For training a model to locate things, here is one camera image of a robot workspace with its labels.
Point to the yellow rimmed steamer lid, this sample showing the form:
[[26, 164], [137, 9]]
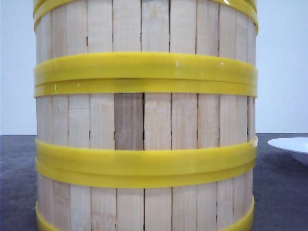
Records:
[[247, 7]]

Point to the front bamboo steamer basket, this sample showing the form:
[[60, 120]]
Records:
[[225, 205]]

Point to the white plate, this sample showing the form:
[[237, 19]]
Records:
[[298, 146]]

